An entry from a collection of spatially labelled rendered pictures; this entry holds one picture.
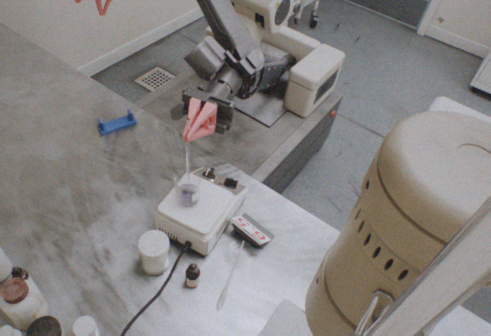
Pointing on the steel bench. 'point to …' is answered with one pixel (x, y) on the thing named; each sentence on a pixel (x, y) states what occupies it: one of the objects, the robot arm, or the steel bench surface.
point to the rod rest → (116, 123)
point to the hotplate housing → (205, 244)
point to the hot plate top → (212, 195)
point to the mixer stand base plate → (287, 321)
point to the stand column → (441, 279)
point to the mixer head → (404, 214)
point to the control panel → (222, 182)
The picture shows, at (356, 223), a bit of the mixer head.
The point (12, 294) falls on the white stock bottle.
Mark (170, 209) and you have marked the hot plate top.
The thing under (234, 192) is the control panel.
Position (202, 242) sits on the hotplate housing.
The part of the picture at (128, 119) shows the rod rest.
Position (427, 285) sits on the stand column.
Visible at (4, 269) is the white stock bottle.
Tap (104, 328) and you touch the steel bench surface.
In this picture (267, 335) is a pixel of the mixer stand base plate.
